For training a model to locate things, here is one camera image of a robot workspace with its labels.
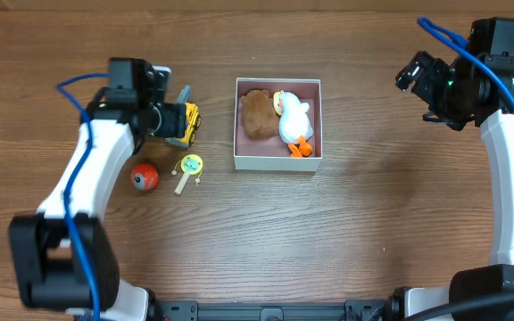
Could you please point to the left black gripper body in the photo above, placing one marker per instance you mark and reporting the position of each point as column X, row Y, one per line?
column 179, row 119

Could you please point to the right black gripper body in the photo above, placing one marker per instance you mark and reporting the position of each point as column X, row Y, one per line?
column 429, row 78

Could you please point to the yellow toy crane truck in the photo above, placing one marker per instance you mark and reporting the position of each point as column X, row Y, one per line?
column 194, row 120

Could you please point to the brown plush toy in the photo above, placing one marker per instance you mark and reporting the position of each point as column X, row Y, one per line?
column 259, row 118

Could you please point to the white plush duck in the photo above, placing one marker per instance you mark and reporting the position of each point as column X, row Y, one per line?
column 294, row 127

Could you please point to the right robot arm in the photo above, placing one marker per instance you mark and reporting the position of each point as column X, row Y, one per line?
column 481, row 293

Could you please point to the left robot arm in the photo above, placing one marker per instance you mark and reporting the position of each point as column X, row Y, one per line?
column 62, row 258

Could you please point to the red ball toy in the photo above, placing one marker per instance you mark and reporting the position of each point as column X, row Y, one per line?
column 145, row 177

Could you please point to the wooden rattle drum toy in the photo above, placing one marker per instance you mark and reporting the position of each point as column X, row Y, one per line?
column 190, row 165

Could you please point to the white box with pink interior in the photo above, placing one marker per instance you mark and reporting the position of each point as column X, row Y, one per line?
column 272, row 154

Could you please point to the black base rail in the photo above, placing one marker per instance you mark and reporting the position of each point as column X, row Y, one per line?
column 351, row 310

